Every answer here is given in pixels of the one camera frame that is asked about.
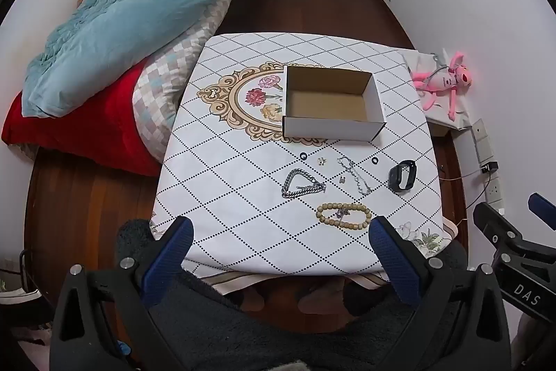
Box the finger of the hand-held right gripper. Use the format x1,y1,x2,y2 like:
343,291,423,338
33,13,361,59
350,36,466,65
473,201,556,267
528,192,556,231

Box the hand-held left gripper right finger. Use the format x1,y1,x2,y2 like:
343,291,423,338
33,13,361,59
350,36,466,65
368,216,512,371

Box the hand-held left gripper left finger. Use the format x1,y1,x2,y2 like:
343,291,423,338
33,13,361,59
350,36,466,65
50,216,195,371

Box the wooden bead bracelet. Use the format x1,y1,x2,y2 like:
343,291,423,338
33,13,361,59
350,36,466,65
316,201,373,231

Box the black smart band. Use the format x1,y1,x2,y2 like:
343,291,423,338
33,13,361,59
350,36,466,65
388,161,416,194

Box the thin silver bracelet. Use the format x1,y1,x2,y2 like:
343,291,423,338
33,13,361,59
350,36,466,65
338,156,373,195

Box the silver chain bracelet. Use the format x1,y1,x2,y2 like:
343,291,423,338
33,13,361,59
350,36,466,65
281,168,327,199

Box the white cardboard box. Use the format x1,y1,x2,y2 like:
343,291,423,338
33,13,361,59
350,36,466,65
282,65,387,143

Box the person's foot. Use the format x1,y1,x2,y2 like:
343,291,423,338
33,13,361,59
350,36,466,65
237,288,281,312
299,283,348,312

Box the person's dark fleece pants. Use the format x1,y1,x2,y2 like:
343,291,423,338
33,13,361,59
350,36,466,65
115,218,472,371

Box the white diamond pattern tablecloth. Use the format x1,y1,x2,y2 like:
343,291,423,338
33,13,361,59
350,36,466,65
150,33,455,280

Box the pink plush toy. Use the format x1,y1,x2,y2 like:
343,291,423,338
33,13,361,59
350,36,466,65
412,48,474,120

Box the red blanket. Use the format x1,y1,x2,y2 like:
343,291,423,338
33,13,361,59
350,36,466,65
1,60,163,177

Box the checkered bed sheet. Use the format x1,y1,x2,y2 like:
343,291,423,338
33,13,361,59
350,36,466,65
132,0,261,163

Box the light blue quilt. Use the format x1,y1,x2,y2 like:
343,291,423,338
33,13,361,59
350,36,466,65
21,0,279,119

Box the wall power strip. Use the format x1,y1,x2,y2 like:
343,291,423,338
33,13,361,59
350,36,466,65
473,119,505,210

